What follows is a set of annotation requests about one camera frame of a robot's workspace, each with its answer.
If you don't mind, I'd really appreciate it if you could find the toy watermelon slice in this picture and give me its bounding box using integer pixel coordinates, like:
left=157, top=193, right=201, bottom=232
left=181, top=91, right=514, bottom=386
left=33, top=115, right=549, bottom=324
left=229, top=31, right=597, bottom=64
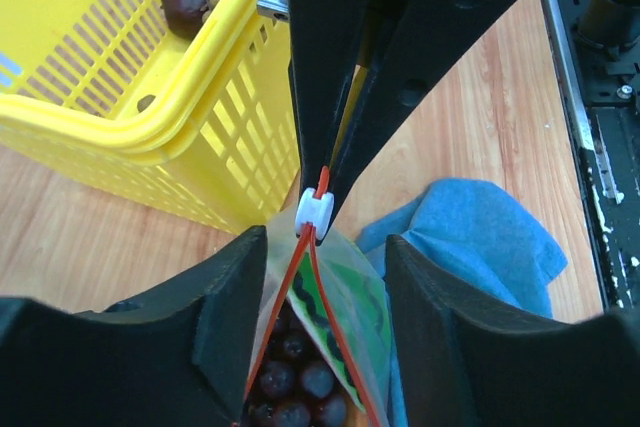
left=288, top=254, right=391, bottom=411

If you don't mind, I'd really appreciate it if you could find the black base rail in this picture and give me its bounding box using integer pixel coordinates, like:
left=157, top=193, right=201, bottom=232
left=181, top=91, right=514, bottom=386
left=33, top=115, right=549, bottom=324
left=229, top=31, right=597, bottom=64
left=542, top=0, right=639, bottom=309

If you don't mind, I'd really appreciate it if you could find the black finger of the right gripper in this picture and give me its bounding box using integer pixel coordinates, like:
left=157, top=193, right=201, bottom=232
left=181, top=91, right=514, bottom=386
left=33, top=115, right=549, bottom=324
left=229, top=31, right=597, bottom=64
left=330, top=0, right=516, bottom=209
left=288, top=0, right=369, bottom=187

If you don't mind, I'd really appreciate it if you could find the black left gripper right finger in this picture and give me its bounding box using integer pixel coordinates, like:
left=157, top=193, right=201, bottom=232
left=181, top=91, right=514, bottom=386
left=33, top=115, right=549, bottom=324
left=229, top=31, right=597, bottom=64
left=385, top=235, right=639, bottom=426

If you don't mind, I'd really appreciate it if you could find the white round zipper slider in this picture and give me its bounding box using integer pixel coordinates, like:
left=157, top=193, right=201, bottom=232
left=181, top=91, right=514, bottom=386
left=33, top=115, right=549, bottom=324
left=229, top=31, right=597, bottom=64
left=295, top=187, right=334, bottom=242

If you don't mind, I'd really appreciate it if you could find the loose brown longan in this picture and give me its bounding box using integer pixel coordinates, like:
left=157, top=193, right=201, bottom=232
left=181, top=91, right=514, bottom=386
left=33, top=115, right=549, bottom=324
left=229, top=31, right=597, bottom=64
left=136, top=94, right=155, bottom=113

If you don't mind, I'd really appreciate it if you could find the blue crumpled cloth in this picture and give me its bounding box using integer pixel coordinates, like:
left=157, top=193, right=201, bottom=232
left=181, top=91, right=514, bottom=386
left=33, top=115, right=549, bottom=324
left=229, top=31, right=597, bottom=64
left=357, top=177, right=569, bottom=427

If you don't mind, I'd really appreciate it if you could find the clear zip bag orange seal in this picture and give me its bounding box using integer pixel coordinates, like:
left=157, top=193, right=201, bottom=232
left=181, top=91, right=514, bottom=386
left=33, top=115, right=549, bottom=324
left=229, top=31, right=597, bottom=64
left=246, top=168, right=392, bottom=426

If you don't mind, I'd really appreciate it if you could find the dark purple grape bunch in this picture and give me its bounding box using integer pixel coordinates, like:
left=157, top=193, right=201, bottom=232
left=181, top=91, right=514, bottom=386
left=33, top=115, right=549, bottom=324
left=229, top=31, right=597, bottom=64
left=240, top=304, right=349, bottom=426

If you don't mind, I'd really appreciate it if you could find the dark purple plum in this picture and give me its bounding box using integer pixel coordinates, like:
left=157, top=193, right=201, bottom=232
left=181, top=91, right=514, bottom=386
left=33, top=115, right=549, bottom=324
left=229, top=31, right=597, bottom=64
left=161, top=0, right=207, bottom=41

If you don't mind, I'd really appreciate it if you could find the yellow plastic basket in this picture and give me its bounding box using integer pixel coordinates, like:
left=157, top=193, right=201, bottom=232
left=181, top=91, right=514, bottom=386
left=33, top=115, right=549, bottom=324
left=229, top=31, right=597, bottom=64
left=1, top=0, right=299, bottom=234

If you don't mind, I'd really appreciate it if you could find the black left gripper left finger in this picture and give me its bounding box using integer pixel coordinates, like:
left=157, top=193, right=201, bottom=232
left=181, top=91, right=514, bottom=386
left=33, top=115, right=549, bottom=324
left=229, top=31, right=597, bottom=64
left=1, top=226, right=267, bottom=426

